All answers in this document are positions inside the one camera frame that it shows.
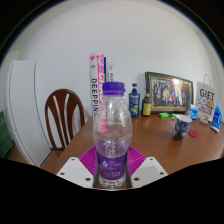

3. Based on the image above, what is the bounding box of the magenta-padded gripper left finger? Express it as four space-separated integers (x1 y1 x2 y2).
56 145 98 190

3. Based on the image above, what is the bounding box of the blue tissue pack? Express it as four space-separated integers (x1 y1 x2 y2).
186 104 200 120

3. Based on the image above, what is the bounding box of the blue patterned ceramic mug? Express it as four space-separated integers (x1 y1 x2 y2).
168 113 193 141

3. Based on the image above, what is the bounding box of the dark blue pump bottle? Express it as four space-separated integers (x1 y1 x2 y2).
128 83 141 119

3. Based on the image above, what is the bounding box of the tall white and green box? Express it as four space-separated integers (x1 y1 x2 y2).
103 55 115 84

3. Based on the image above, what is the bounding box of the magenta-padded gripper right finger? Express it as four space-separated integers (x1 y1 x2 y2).
126 145 169 189

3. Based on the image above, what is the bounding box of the amber bottle with yellow label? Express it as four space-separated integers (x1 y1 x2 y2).
141 88 153 117

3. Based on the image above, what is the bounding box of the framed group photo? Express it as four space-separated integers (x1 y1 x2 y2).
144 71 195 114

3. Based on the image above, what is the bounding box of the flat round red coaster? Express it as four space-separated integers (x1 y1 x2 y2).
187 129 200 139

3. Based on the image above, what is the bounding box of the clear purple-capped water bottle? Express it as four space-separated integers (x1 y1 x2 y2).
92 81 133 190

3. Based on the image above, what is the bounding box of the white printed paper gift bag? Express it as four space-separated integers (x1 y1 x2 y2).
194 73 219 123

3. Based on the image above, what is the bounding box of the tall pink and white box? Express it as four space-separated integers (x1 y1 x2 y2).
88 53 108 134

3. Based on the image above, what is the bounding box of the blue detergent bottle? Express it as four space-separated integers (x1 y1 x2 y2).
210 100 223 134

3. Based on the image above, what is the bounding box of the dark wooden chair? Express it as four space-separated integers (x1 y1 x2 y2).
44 88 86 151

